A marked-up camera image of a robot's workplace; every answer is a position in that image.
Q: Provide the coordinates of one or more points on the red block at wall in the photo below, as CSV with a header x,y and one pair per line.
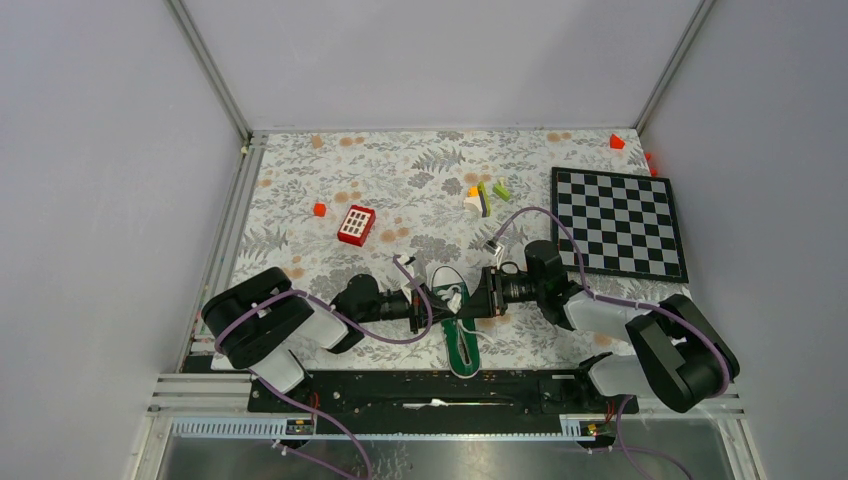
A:
x,y
653,171

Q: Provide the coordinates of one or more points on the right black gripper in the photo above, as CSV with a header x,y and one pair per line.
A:
x,y
488,300

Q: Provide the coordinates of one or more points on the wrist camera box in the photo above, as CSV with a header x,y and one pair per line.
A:
x,y
496,250
413,273

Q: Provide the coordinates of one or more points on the aluminium corner post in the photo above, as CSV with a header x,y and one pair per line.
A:
x,y
675,61
196,43

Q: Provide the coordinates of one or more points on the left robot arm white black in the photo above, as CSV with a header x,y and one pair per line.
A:
x,y
251,321

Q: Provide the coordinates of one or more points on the lime green block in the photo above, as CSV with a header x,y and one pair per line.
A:
x,y
501,191

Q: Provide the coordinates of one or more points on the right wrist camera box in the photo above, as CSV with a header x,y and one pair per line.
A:
x,y
496,250

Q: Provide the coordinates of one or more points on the aluminium frame rail front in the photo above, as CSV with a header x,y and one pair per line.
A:
x,y
238,406

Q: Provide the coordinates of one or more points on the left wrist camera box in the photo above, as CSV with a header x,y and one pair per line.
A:
x,y
413,273

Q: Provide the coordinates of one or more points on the red block far corner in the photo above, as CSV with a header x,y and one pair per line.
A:
x,y
616,142

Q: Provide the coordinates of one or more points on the right aluminium corner post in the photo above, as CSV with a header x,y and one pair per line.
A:
x,y
675,61

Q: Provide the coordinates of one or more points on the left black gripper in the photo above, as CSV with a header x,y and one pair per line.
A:
x,y
417,307

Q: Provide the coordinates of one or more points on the floral patterned table mat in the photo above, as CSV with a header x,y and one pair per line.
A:
x,y
416,183

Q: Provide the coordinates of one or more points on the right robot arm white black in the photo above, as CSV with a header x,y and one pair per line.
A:
x,y
678,357

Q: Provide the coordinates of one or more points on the green white sneaker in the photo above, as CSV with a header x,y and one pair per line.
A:
x,y
462,350

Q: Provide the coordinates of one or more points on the red white brick block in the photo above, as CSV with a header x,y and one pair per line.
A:
x,y
356,225

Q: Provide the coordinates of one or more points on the black white checkerboard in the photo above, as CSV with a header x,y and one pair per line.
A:
x,y
620,224

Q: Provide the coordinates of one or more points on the left aluminium corner post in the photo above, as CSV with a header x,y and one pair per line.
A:
x,y
196,43

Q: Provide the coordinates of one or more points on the white shoelace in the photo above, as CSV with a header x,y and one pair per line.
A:
x,y
452,296

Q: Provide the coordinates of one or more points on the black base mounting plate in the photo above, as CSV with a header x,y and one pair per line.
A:
x,y
510,402

